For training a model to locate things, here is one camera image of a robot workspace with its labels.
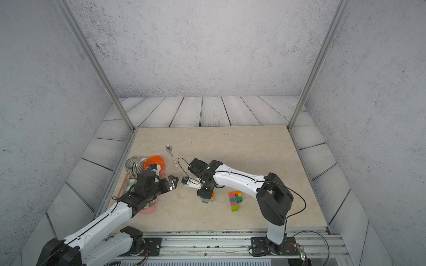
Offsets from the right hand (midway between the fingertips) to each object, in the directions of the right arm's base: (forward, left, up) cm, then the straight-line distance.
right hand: (205, 192), depth 82 cm
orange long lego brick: (-4, -5, +7) cm, 9 cm away
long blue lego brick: (-1, -1, -8) cm, 8 cm away
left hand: (+5, +16, +1) cm, 17 cm away
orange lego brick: (+3, -15, -8) cm, 17 cm away
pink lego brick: (+1, -13, -8) cm, 16 cm away
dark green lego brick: (-1, -17, -6) cm, 18 cm away
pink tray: (-6, +26, -6) cm, 28 cm away
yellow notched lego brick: (+1, -17, -6) cm, 19 cm away
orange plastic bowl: (+20, +30, -1) cm, 36 cm away
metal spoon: (+32, +26, -6) cm, 41 cm away
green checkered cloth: (-6, +27, +19) cm, 33 cm away
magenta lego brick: (-3, -14, -7) cm, 16 cm away
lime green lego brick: (-5, -15, -7) cm, 17 cm away
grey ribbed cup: (+18, +43, -5) cm, 47 cm away
